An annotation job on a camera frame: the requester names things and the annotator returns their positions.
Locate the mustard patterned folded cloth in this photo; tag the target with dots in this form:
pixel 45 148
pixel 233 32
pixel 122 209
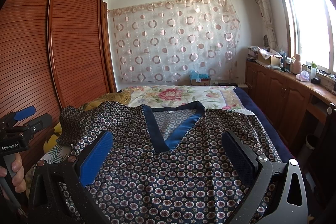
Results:
pixel 123 97

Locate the circle patterned sheer curtain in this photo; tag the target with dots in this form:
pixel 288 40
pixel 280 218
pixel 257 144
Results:
pixel 164 42

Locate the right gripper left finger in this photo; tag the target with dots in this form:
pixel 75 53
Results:
pixel 92 157

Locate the small box with blue cloth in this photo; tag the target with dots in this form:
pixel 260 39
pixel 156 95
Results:
pixel 199 79

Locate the open cardboard box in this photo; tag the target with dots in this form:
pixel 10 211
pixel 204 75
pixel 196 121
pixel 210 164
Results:
pixel 269 57

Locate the window with wooden frame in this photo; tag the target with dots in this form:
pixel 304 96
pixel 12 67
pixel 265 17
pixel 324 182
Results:
pixel 312 32

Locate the navy patterned silk shirt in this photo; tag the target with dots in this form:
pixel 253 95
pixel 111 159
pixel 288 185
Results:
pixel 166 165

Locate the yellow Pikachu plush toy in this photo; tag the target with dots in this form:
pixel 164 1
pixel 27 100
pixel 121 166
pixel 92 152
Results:
pixel 52 137

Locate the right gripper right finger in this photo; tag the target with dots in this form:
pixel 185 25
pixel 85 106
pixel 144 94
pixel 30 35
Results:
pixel 246 163

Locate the palm leaf bed sheet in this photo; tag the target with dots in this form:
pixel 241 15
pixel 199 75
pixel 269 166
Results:
pixel 57 154

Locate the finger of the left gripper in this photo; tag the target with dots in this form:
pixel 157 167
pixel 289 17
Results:
pixel 24 113

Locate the pink vase bottle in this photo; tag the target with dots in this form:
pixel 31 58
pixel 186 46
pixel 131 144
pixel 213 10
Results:
pixel 296 65

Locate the wooden slatted wardrobe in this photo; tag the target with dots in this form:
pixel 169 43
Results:
pixel 54 53

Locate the side window drape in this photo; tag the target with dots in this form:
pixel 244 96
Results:
pixel 267 16

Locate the green cap bottle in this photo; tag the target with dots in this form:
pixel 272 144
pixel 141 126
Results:
pixel 313 70

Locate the long wooden sideboard cabinet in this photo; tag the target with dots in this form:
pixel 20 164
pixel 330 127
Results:
pixel 285 100

